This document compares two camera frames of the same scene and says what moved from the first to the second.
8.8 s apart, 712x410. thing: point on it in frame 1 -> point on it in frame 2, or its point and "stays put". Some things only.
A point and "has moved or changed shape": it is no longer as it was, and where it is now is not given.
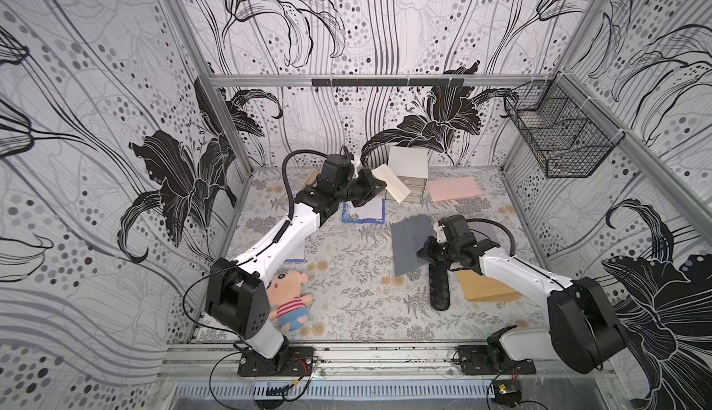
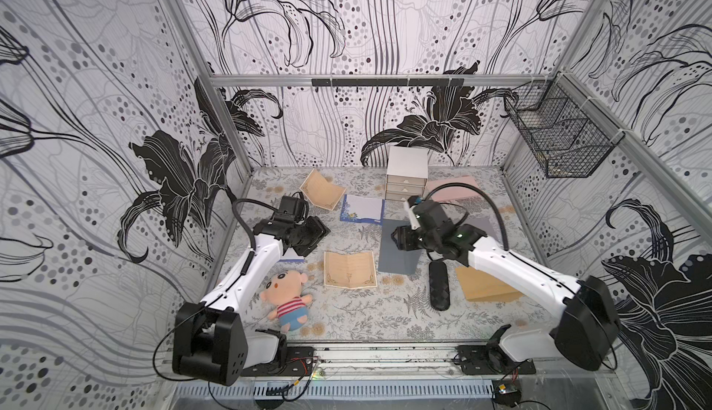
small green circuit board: [505, 389] stays put
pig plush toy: [285, 292] stays put
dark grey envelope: [409, 236] has moved or changed shape
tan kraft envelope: [479, 288] stays put
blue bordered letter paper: [372, 212] stays put
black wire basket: [570, 135] stays put
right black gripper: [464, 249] -> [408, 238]
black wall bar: [386, 82] stays put
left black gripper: [366, 189] -> [318, 230]
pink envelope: [453, 188] stays put
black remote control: [438, 287] stays put
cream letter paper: [393, 185] -> [355, 271]
